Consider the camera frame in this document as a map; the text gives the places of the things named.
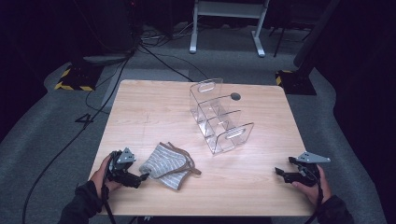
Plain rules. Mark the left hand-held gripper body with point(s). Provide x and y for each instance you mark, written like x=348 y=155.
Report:
x=120 y=171

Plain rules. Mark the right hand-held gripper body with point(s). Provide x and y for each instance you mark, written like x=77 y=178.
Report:
x=308 y=174

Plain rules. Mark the grey striped towel brown trim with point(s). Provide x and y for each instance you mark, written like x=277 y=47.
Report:
x=165 y=165

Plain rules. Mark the clear acrylic organizer box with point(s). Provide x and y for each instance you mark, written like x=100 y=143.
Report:
x=218 y=124

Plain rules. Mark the person's right hand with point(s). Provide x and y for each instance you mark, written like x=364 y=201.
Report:
x=317 y=193

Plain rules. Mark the person's left hand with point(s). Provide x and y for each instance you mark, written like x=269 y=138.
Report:
x=99 y=180

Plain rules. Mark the black yellow striped floor base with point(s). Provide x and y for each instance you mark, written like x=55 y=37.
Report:
x=81 y=77
x=295 y=84

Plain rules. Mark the dark round table grommet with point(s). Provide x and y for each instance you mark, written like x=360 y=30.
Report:
x=236 y=96

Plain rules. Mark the grey flat stand base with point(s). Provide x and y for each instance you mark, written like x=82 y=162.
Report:
x=106 y=59

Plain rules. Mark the grey slanted pole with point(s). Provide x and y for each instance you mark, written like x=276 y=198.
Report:
x=314 y=34

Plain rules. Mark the white metal stand frame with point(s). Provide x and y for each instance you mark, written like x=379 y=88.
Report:
x=193 y=31

